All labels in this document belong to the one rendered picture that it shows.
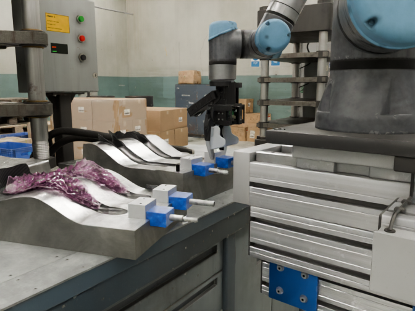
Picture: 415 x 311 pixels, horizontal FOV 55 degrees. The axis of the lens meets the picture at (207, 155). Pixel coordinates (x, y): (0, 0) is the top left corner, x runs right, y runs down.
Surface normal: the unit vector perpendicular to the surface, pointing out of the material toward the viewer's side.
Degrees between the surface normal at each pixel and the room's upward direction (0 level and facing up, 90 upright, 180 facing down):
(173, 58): 90
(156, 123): 90
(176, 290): 90
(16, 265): 0
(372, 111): 72
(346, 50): 91
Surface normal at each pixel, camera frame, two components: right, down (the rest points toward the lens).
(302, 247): -0.61, 0.14
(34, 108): 0.32, 0.17
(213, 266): 0.82, 0.10
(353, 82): -0.61, -0.17
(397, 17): -0.21, 0.30
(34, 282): 0.00, -0.98
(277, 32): 0.06, 0.18
